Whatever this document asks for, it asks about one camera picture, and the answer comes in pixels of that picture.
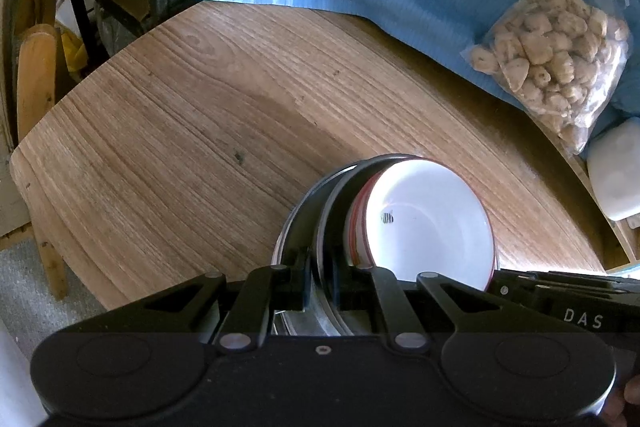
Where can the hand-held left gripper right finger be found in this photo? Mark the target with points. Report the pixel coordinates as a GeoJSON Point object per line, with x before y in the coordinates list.
{"type": "Point", "coordinates": [385, 302]}

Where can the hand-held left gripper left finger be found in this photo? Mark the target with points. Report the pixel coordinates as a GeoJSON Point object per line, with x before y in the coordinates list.
{"type": "Point", "coordinates": [260, 297]}

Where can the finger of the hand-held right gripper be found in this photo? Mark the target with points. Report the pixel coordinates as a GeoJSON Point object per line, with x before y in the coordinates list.
{"type": "Point", "coordinates": [560, 287]}

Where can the small steel plate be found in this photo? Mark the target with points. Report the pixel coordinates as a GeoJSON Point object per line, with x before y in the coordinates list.
{"type": "Point", "coordinates": [320, 319]}

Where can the large steel plate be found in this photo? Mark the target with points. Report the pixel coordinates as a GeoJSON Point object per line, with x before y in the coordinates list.
{"type": "Point", "coordinates": [292, 232]}

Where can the plain white red-rimmed bowl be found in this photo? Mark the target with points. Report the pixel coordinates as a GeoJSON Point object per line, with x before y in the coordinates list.
{"type": "Point", "coordinates": [356, 227]}

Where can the white bowl with dark mark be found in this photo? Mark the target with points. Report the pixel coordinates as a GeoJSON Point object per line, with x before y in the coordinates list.
{"type": "Point", "coordinates": [435, 227]}

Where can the deep steel bowl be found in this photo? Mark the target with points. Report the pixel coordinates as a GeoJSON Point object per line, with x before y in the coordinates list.
{"type": "Point", "coordinates": [332, 217]}

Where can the person's right hand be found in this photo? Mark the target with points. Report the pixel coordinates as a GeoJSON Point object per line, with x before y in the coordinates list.
{"type": "Point", "coordinates": [625, 402]}

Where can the clear bag of snacks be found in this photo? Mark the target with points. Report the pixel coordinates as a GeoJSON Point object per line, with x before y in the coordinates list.
{"type": "Point", "coordinates": [550, 62]}

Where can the wooden chair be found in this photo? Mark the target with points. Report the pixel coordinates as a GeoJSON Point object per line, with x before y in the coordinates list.
{"type": "Point", "coordinates": [36, 77]}

